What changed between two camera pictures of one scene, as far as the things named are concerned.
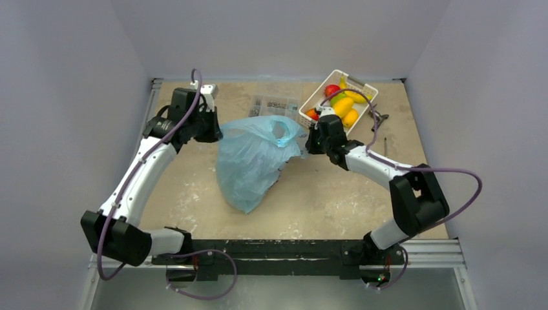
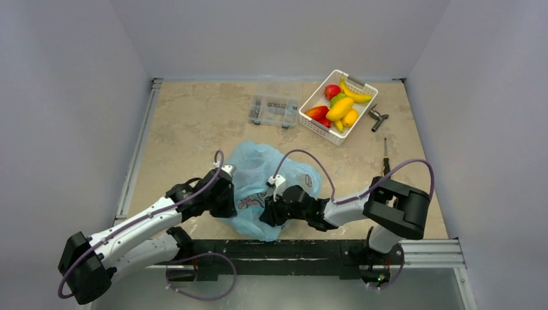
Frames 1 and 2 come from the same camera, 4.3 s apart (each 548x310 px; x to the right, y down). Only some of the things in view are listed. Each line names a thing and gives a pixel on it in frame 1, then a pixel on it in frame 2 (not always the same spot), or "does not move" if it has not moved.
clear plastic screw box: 276,105 does not move
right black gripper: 312,142 → 271,212
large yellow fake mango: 342,106 does not move
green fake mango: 337,97 does not move
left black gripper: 216,134 → 229,210
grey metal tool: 379,117 does not move
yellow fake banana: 355,96 does not move
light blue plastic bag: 251,154 → 252,164
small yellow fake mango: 349,118 does not move
